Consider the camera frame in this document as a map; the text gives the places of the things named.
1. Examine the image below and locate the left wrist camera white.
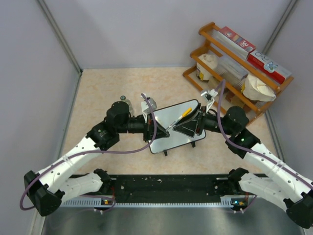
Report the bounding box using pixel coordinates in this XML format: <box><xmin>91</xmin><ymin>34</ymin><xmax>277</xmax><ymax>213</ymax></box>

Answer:
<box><xmin>141</xmin><ymin>93</ymin><xmax>157</xmax><ymax>115</ymax></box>

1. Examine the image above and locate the white whiteboard black frame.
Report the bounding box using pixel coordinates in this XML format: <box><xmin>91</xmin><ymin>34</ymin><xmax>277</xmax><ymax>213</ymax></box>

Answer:
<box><xmin>150</xmin><ymin>99</ymin><xmax>206</xmax><ymax>155</ymax></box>

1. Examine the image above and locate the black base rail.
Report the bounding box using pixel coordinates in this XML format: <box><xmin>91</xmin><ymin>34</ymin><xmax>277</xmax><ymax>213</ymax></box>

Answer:
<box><xmin>55</xmin><ymin>173</ymin><xmax>260</xmax><ymax>204</ymax></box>

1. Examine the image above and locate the orange wooden shelf rack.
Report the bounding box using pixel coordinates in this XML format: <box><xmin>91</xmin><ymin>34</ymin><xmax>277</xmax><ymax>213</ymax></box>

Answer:
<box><xmin>183</xmin><ymin>22</ymin><xmax>293</xmax><ymax>122</ymax></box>

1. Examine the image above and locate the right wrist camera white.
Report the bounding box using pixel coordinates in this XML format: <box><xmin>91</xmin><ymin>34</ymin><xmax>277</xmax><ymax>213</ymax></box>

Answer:
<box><xmin>201</xmin><ymin>89</ymin><xmax>218</xmax><ymax>113</ymax></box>

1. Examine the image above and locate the brown block on shelf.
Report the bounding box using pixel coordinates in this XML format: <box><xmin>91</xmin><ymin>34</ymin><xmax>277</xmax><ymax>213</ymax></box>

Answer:
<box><xmin>225</xmin><ymin>91</ymin><xmax>251</xmax><ymax>113</ymax></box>

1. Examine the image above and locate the red white foil box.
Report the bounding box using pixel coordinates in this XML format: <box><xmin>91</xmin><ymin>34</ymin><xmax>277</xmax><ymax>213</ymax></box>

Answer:
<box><xmin>215</xmin><ymin>26</ymin><xmax>256</xmax><ymax>59</ymax></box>

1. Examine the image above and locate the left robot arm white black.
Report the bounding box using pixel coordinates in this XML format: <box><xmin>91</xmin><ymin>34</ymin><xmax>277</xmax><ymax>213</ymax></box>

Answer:
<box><xmin>22</xmin><ymin>97</ymin><xmax>169</xmax><ymax>216</ymax></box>

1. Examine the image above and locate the white cup paper cover right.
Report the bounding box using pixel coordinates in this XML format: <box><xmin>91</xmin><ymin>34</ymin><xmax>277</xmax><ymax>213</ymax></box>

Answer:
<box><xmin>241</xmin><ymin>73</ymin><xmax>276</xmax><ymax>102</ymax></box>

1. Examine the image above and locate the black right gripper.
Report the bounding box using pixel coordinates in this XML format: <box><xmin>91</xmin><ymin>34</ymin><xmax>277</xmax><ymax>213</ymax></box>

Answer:
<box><xmin>173</xmin><ymin>103</ymin><xmax>234</xmax><ymax>138</ymax></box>

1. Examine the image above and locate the red white wrap box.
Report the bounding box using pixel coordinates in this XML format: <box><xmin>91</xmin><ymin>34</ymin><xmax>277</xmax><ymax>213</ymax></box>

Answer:
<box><xmin>247</xmin><ymin>50</ymin><xmax>292</xmax><ymax>85</ymax></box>

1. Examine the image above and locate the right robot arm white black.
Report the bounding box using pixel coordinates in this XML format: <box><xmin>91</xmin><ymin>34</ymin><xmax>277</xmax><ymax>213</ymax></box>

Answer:
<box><xmin>173</xmin><ymin>106</ymin><xmax>313</xmax><ymax>229</ymax></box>

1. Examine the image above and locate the tan sponge block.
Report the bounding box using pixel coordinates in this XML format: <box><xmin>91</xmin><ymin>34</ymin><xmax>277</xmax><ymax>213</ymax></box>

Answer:
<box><xmin>208</xmin><ymin>77</ymin><xmax>221</xmax><ymax>93</ymax></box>

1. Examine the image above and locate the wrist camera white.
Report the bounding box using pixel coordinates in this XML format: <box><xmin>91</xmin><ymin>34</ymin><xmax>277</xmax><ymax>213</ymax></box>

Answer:
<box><xmin>141</xmin><ymin>93</ymin><xmax>157</xmax><ymax>115</ymax></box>
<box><xmin>201</xmin><ymin>89</ymin><xmax>218</xmax><ymax>113</ymax></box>

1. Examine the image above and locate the yellow capped white marker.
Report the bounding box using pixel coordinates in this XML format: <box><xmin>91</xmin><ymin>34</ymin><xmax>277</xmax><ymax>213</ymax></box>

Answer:
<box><xmin>166</xmin><ymin>107</ymin><xmax>192</xmax><ymax>131</ymax></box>

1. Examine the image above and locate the white cup paper cover left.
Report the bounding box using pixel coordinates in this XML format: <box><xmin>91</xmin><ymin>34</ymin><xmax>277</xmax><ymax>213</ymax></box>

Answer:
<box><xmin>196</xmin><ymin>53</ymin><xmax>219</xmax><ymax>83</ymax></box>

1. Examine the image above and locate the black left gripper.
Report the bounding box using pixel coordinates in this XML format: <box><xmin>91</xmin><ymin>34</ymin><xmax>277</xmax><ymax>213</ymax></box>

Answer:
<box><xmin>117</xmin><ymin>112</ymin><xmax>169</xmax><ymax>142</ymax></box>

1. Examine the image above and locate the clear glass bottle green cap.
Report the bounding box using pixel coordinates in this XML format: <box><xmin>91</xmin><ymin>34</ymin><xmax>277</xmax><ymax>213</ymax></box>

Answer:
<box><xmin>120</xmin><ymin>95</ymin><xmax>134</xmax><ymax>116</ymax></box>

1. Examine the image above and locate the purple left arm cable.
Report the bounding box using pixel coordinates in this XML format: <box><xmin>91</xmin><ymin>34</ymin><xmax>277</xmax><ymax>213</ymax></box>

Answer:
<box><xmin>20</xmin><ymin>94</ymin><xmax>157</xmax><ymax>211</ymax></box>

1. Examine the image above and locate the grey white box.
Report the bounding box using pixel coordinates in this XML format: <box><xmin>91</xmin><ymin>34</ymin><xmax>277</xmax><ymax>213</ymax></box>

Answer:
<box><xmin>216</xmin><ymin>55</ymin><xmax>248</xmax><ymax>84</ymax></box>

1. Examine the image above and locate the white cup paper cover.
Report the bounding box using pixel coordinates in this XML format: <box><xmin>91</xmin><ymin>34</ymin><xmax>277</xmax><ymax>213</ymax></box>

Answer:
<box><xmin>241</xmin><ymin>73</ymin><xmax>276</xmax><ymax>102</ymax></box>
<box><xmin>196</xmin><ymin>53</ymin><xmax>219</xmax><ymax>83</ymax></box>

